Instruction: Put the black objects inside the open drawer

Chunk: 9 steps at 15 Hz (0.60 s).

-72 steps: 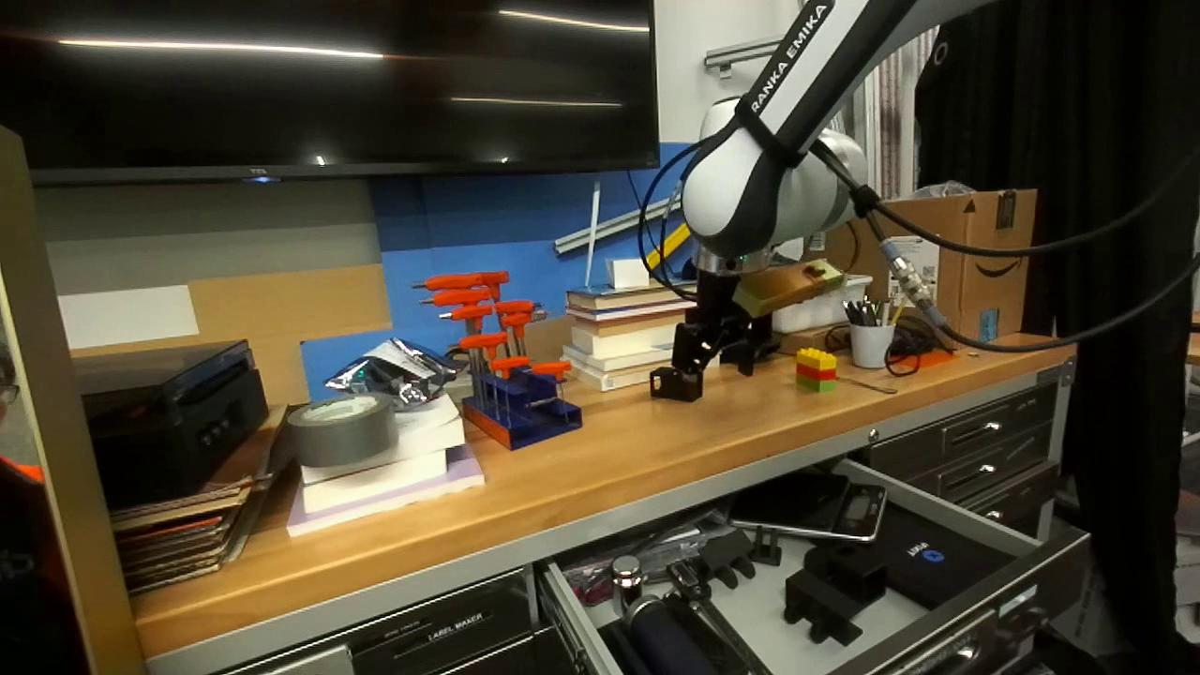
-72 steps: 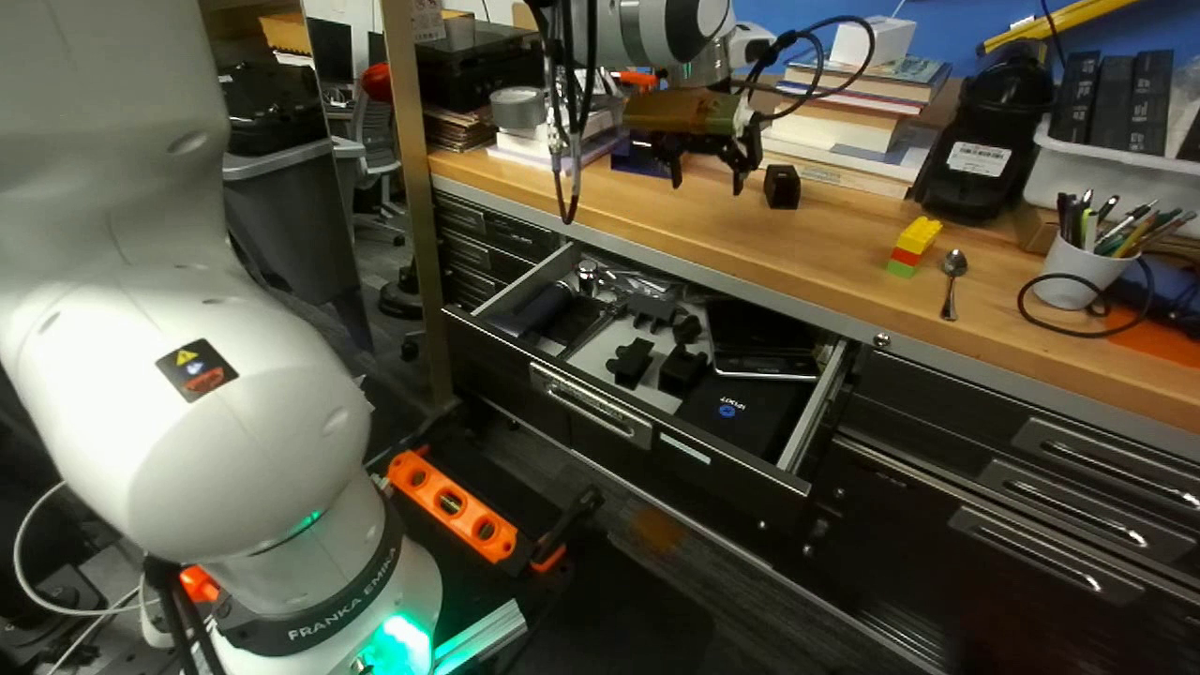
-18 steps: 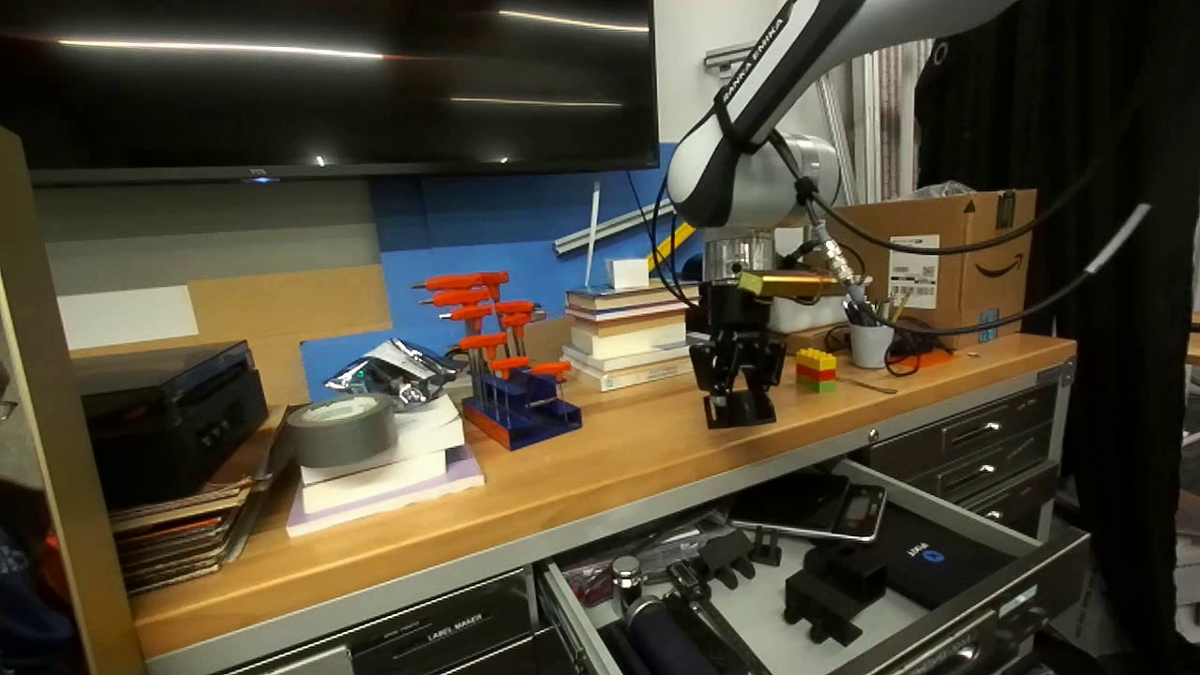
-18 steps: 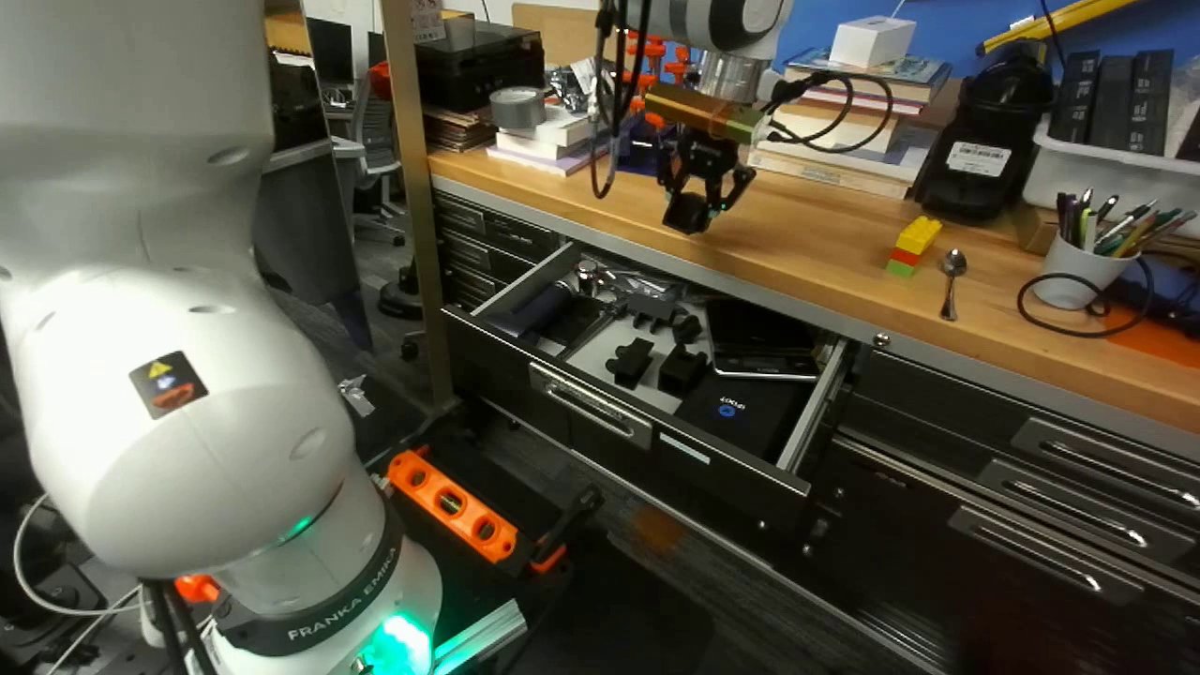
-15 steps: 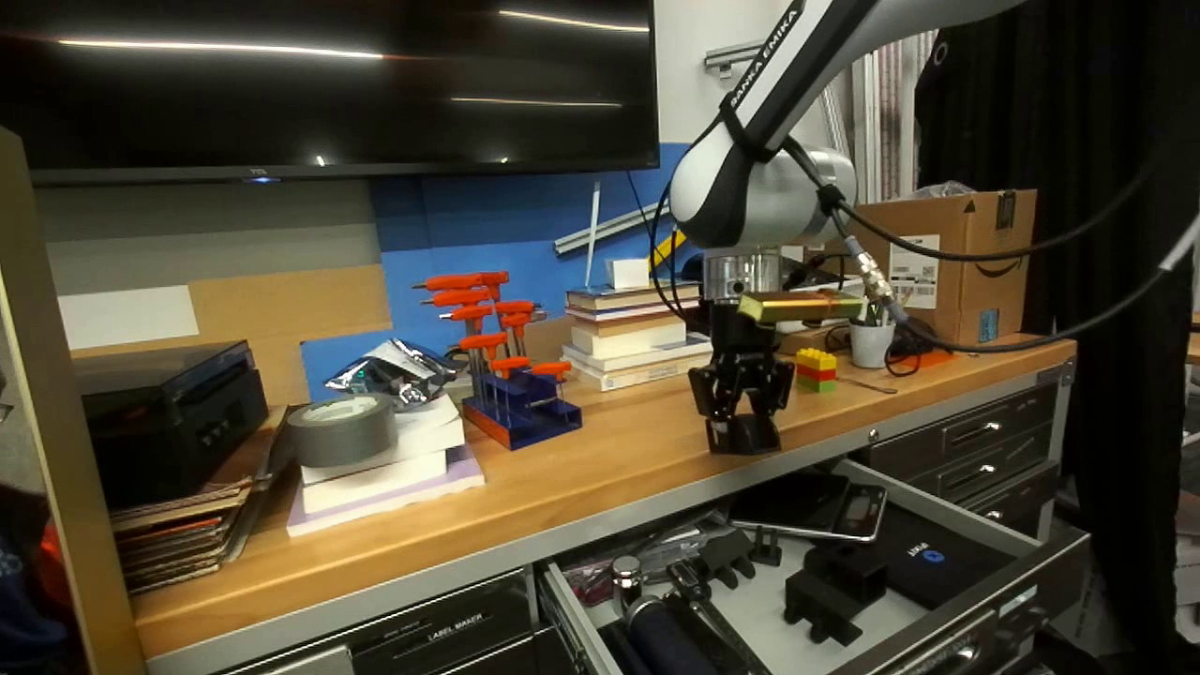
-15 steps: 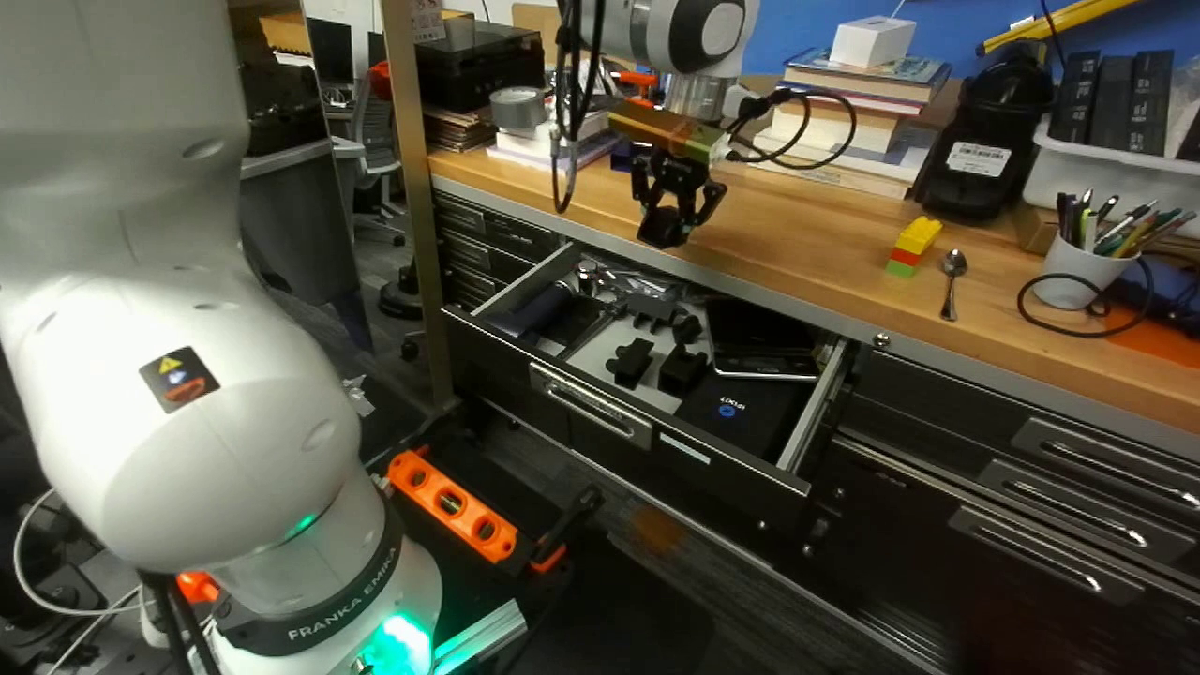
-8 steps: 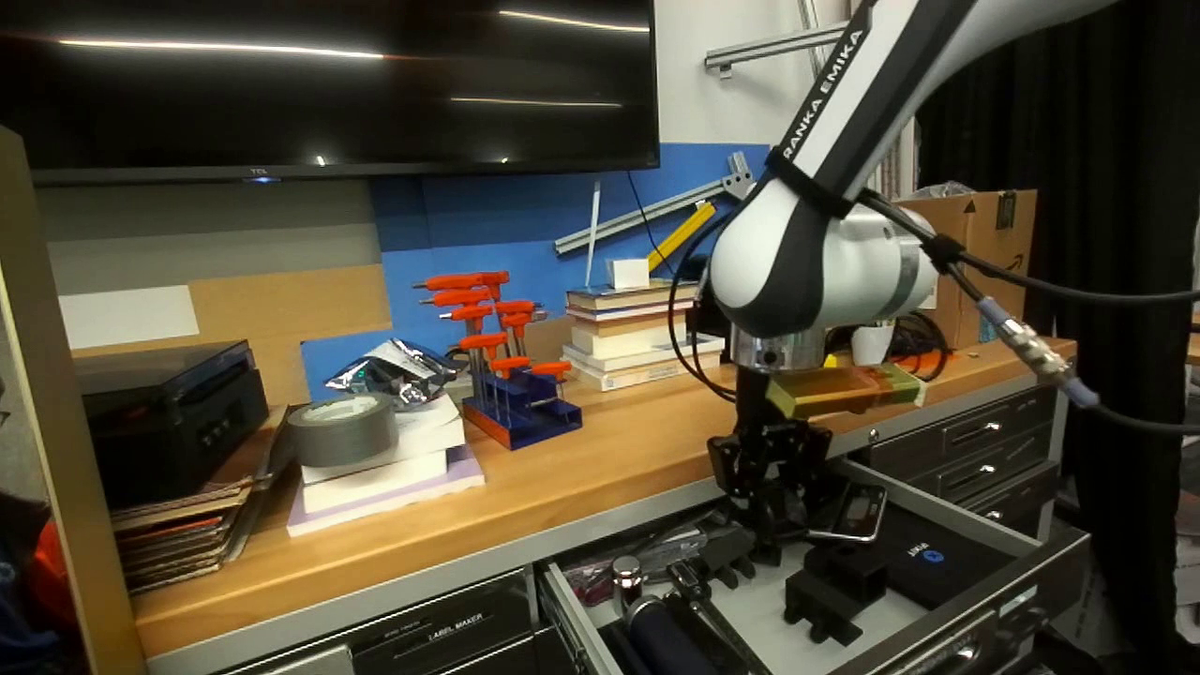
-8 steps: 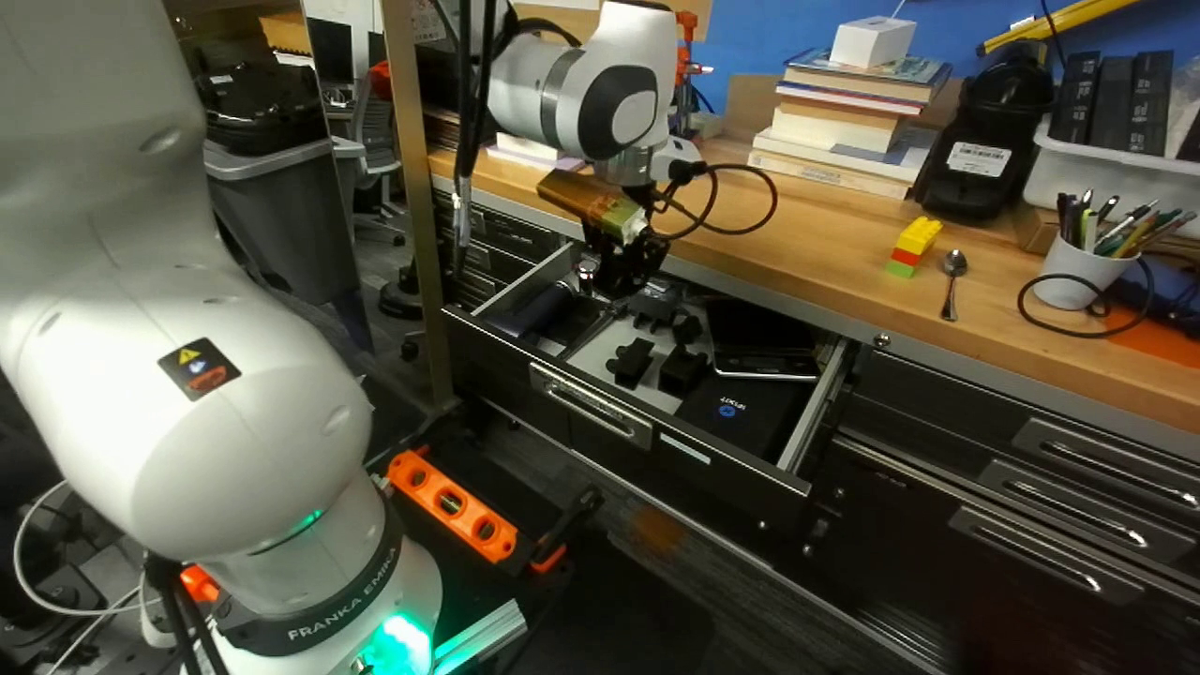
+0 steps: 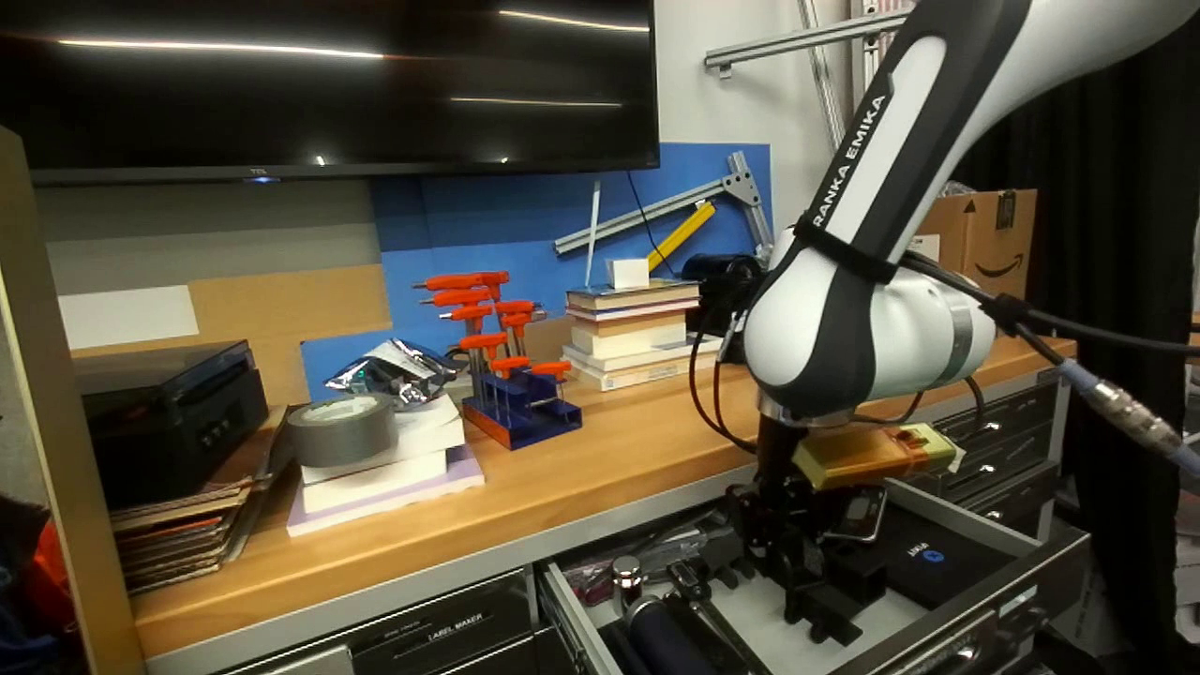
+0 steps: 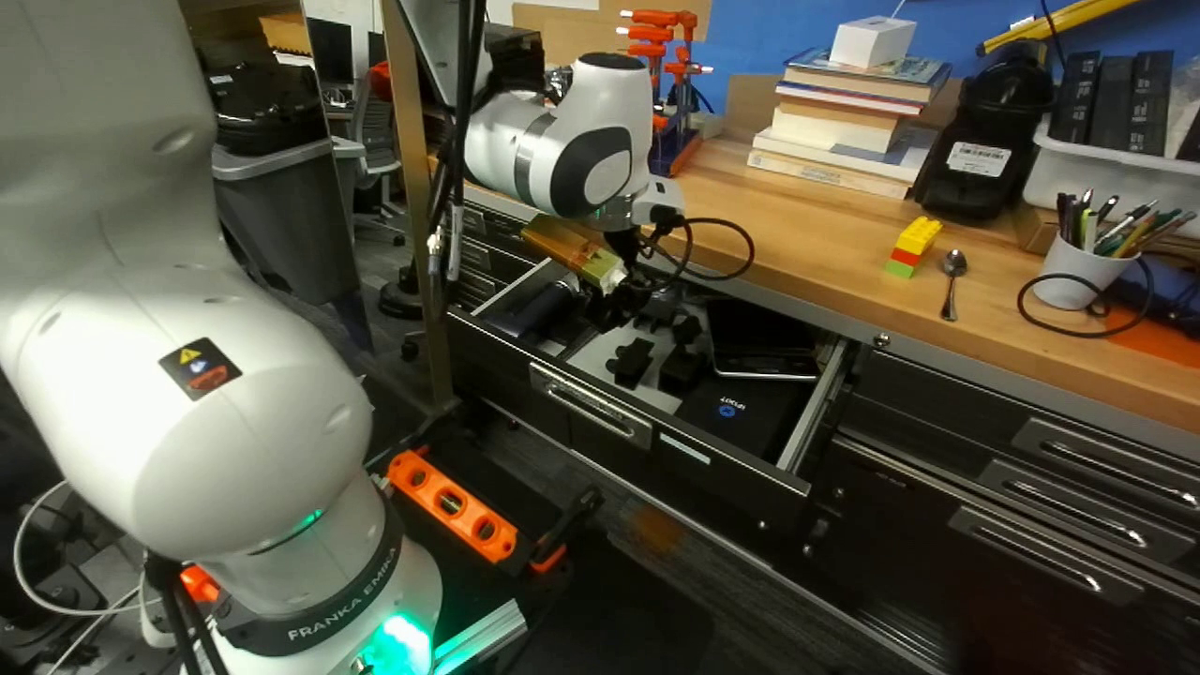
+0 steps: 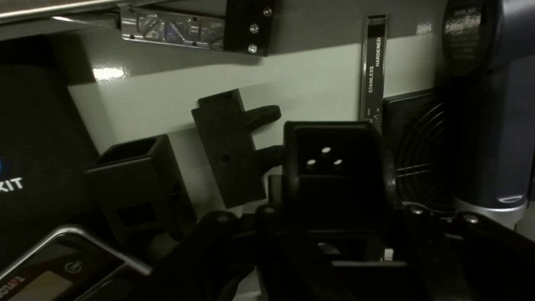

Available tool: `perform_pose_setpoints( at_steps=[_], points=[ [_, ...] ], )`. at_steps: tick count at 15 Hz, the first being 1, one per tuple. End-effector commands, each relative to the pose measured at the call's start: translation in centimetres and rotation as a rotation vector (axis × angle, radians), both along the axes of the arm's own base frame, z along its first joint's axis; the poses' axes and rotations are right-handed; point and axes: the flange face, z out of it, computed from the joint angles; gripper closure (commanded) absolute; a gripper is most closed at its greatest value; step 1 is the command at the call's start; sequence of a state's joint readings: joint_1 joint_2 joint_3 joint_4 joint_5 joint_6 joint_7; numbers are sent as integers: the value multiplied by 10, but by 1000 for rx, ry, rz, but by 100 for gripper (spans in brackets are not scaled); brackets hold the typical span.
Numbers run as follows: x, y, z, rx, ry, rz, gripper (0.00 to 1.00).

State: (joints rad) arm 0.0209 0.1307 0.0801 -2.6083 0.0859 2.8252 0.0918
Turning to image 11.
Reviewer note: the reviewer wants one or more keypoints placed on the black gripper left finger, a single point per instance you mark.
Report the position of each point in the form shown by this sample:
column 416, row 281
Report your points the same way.
column 234, row 256

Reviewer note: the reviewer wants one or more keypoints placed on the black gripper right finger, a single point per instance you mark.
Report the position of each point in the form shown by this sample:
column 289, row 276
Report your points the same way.
column 456, row 261

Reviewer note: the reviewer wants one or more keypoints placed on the black pronged plastic bracket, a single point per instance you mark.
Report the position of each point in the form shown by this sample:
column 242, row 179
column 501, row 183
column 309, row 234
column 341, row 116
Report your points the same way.
column 227, row 151

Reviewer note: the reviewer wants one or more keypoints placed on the black rectangular plastic block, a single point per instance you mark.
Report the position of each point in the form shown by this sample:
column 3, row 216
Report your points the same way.
column 138, row 189

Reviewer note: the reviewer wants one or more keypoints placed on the black rounded plastic housing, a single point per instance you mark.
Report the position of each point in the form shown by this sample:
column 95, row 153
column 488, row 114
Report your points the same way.
column 334, row 189

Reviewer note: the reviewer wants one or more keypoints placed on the black metal tool drawer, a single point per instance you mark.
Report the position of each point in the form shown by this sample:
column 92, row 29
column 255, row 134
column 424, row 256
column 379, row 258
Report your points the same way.
column 322, row 22

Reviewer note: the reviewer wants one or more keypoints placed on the white drawer liner sheet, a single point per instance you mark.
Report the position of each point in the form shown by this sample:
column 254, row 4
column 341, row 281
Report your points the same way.
column 311, row 84

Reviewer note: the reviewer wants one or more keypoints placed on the silver digital scale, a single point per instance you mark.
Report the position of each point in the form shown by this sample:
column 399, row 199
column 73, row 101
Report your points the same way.
column 60, row 268

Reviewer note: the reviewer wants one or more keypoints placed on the black printed strip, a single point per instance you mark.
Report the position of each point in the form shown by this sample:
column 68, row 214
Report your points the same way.
column 372, row 72

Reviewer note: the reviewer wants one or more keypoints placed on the black kit box blue logo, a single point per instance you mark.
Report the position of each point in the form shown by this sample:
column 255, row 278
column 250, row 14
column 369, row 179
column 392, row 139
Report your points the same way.
column 38, row 156

